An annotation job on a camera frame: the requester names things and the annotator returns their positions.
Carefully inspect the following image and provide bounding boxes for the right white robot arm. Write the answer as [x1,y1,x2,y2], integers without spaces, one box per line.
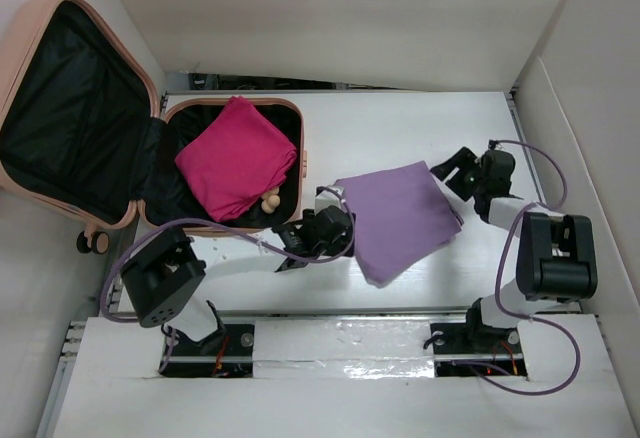
[423,141,598,354]

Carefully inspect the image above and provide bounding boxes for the purple cloth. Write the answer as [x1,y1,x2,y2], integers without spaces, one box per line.
[335,161,463,288]

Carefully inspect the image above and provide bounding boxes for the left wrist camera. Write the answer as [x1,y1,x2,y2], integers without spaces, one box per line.
[314,185,344,214]

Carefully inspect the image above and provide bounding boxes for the magenta cloth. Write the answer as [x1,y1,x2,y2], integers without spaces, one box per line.
[175,96,298,222]

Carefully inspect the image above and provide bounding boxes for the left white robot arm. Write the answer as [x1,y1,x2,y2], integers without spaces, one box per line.
[119,205,355,355]

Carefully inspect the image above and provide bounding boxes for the aluminium frame rail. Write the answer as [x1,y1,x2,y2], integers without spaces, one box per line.
[99,302,531,317]

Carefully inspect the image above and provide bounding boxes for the beige makeup sponge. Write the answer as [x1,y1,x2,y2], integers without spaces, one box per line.
[264,187,281,208]
[261,195,281,214]

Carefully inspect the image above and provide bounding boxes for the pink suitcase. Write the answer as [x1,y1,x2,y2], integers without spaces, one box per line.
[0,0,311,254]

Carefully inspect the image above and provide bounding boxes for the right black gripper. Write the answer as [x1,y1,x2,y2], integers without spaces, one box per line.
[428,146,486,202]

